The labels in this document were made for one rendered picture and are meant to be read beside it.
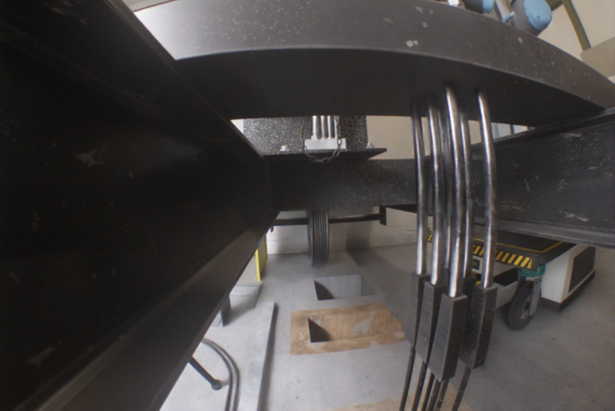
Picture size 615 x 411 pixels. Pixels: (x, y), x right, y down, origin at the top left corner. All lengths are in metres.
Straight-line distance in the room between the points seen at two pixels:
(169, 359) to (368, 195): 0.97
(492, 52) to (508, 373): 0.80
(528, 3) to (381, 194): 0.94
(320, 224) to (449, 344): 1.21
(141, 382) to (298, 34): 0.29
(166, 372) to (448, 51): 0.35
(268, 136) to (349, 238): 1.49
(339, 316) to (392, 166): 0.68
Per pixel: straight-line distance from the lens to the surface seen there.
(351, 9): 0.24
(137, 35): 0.18
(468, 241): 0.36
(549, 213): 0.73
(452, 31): 0.28
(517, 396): 0.81
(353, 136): 0.97
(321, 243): 1.49
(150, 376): 0.21
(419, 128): 0.37
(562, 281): 1.10
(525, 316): 1.09
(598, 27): 3.54
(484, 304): 0.34
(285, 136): 0.95
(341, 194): 1.04
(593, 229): 0.67
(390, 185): 1.10
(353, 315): 1.16
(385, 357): 0.89
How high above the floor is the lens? 0.55
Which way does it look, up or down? 2 degrees up
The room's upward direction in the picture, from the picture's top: 2 degrees counter-clockwise
